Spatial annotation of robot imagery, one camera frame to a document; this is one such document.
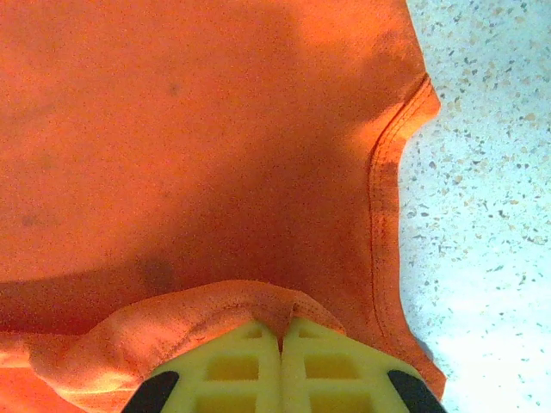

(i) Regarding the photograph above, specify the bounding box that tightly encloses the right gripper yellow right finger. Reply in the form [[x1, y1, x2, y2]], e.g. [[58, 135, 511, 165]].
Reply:
[[281, 316, 447, 413]]

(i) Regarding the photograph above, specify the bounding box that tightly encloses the orange t-shirt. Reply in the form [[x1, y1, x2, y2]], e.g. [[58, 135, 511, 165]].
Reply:
[[0, 0, 447, 413]]

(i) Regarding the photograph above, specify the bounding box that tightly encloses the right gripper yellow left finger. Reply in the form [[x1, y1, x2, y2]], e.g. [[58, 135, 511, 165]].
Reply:
[[127, 317, 282, 413]]

